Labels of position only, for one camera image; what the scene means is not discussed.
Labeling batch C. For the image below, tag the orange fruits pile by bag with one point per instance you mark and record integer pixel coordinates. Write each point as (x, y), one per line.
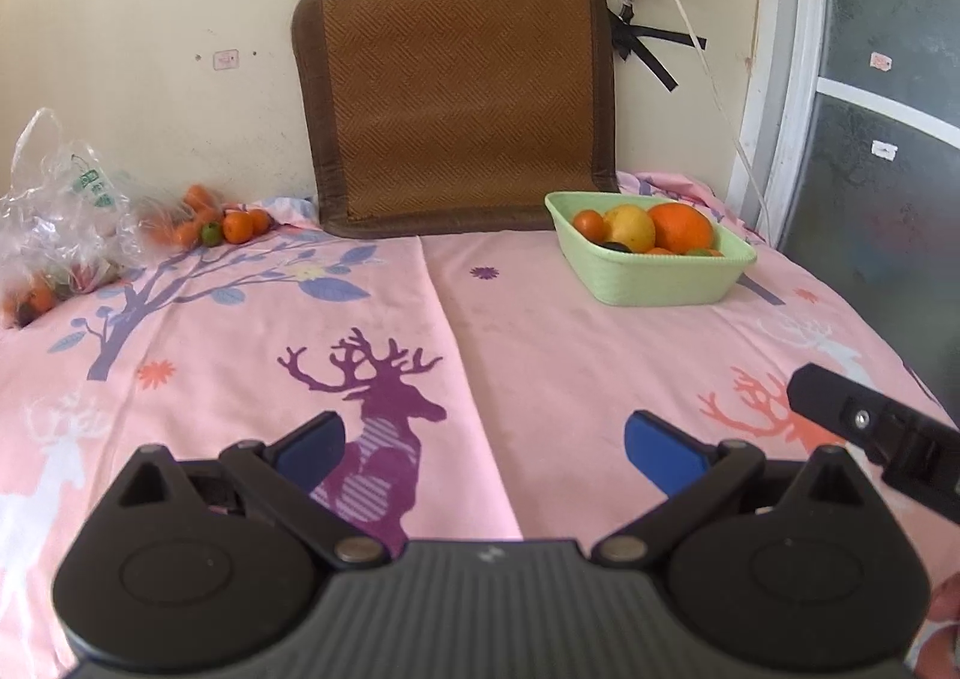
(176, 223)

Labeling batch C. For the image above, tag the white window frame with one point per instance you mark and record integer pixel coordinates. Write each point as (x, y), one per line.
(897, 59)

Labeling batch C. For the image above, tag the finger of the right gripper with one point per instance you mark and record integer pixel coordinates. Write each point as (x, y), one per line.
(918, 455)

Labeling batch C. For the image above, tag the clear plastic bag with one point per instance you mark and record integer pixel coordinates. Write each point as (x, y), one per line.
(69, 227)

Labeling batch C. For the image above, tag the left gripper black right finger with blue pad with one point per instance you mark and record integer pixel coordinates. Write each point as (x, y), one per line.
(699, 481)

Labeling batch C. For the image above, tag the wall sticker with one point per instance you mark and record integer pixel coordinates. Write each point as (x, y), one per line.
(225, 60)

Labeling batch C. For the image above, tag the small orange mandarin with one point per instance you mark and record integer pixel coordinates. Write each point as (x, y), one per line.
(591, 225)

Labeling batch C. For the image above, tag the green fruit by wall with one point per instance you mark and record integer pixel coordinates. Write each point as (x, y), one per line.
(211, 235)

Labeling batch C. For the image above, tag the yellow mango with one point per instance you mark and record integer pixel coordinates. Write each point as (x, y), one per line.
(632, 227)

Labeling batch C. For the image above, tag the big orange in basket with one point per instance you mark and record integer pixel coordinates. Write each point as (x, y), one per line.
(680, 228)

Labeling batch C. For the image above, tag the dark purple plum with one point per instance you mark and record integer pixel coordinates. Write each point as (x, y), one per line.
(617, 247)

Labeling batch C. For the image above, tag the brown woven seat cushion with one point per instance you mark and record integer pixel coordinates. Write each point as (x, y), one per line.
(430, 117)

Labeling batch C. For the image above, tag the light green plastic basket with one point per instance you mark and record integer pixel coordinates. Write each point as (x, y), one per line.
(627, 280)

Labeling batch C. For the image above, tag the mandarin by wall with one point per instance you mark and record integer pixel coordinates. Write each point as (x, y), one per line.
(237, 227)
(261, 222)

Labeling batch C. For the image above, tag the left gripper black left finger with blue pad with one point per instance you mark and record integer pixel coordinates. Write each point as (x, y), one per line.
(276, 481)

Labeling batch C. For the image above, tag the pink printed bedsheet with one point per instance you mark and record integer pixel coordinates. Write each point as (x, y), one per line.
(535, 376)

